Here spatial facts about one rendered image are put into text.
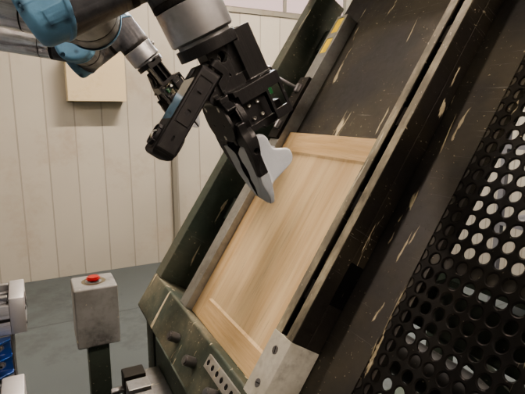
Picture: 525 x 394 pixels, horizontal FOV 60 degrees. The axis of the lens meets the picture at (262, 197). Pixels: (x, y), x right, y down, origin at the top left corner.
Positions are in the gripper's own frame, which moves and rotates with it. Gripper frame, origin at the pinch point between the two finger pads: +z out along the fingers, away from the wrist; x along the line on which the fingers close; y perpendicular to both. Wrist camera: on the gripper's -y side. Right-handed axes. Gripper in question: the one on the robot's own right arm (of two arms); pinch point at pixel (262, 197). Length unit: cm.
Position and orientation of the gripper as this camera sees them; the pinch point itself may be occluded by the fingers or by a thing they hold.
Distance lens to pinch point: 58.3
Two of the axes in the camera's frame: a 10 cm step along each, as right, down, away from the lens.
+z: 4.1, 8.3, 3.7
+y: 7.9, -5.3, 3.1
